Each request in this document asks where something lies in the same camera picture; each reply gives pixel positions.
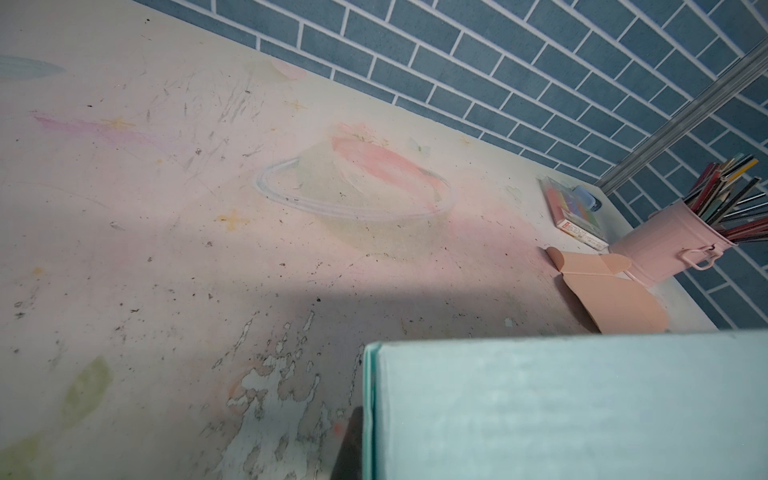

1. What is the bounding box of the light blue paper box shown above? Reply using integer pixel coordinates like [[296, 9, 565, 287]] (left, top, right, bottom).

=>
[[362, 331, 767, 479]]

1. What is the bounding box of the box of coloured markers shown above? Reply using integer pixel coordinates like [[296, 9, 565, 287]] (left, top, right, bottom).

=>
[[539, 177, 608, 251]]

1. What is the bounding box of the pink flat paper box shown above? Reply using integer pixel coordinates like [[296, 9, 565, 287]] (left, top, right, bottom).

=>
[[546, 247, 668, 335]]

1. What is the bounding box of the pink pencil cup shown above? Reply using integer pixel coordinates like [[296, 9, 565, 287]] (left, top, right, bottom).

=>
[[609, 200, 734, 287]]

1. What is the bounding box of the coloured pencils bundle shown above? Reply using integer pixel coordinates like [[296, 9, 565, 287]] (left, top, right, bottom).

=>
[[683, 155, 767, 244]]

